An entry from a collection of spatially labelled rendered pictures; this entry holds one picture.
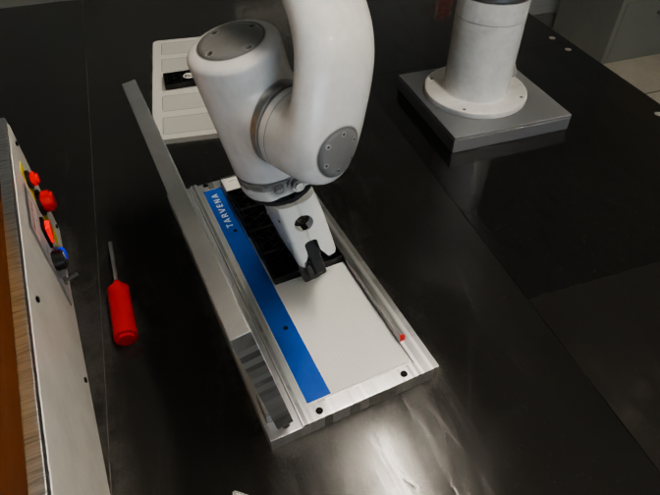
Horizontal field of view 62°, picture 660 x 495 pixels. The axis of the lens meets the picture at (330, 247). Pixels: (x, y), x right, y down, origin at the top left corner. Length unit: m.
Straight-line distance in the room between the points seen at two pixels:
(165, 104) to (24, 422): 0.77
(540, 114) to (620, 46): 2.51
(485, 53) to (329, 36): 0.61
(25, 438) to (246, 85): 0.31
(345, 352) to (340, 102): 0.32
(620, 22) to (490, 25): 2.52
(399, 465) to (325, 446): 0.08
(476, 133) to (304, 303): 0.46
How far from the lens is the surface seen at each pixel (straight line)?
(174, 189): 0.58
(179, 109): 1.11
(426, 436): 0.64
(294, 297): 0.71
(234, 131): 0.51
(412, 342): 0.67
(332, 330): 0.67
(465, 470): 0.63
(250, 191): 0.56
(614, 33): 3.51
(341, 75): 0.44
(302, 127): 0.44
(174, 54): 1.31
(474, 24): 1.00
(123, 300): 0.74
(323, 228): 0.60
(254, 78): 0.48
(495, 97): 1.07
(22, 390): 0.48
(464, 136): 0.98
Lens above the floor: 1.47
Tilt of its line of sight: 45 degrees down
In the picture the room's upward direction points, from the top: straight up
